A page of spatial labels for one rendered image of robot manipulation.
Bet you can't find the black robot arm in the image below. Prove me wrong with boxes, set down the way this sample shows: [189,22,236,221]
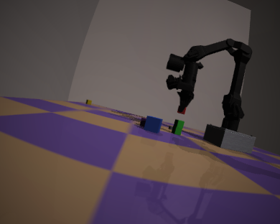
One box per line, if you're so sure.
[166,39,252,132]

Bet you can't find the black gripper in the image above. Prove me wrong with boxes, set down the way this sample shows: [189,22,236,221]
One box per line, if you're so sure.
[175,73,197,112]

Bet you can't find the green block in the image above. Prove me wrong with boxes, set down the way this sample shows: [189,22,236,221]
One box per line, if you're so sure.
[174,119,184,129]
[172,126,182,135]

